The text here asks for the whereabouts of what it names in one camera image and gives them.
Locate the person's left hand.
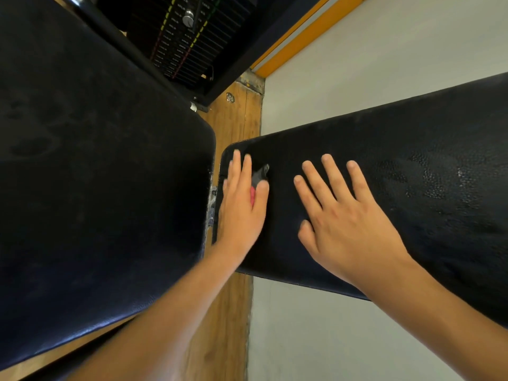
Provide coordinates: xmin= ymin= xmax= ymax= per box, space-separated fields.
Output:
xmin=216 ymin=149 xmax=271 ymax=270

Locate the person's right hand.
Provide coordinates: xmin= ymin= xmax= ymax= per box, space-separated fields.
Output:
xmin=293 ymin=153 xmax=414 ymax=291

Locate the pink cleaning cloth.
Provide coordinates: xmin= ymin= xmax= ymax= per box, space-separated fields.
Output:
xmin=249 ymin=164 xmax=271 ymax=208

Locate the person's left forearm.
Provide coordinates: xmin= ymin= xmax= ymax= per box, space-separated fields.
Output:
xmin=67 ymin=250 xmax=243 ymax=381

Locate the person's right forearm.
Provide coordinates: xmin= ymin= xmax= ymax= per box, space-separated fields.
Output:
xmin=365 ymin=261 xmax=508 ymax=381

